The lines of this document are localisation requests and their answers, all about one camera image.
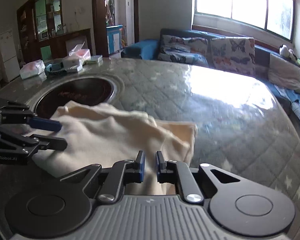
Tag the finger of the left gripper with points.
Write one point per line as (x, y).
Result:
(32, 144)
(12, 112)

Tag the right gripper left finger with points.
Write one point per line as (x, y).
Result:
(61, 206)

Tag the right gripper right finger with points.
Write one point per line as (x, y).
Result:
(236, 204)

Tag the cream yellow garment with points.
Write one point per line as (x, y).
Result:
(103, 135)

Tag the pink tissue pack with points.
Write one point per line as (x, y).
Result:
(31, 69)

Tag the white refrigerator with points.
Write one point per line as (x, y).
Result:
(8, 57)

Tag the white tissue box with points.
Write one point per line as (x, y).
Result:
(72, 64)

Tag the black round induction cooktop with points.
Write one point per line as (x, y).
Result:
(88, 91)

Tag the dark wooden cabinet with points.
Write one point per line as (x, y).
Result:
(48, 29)

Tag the green flat packet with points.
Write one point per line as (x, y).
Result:
(98, 59)

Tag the blue white storage cart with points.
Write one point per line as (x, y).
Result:
(114, 38)

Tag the grey cushion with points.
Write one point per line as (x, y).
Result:
(283, 73)

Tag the butterfly pillow standing upright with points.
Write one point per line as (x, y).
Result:
(234, 54)

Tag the blue sofa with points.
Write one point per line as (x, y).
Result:
(289, 99)

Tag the white plush toy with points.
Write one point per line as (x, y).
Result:
(287, 53)

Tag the butterfly pillow lying flat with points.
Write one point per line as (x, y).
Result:
(187, 50)

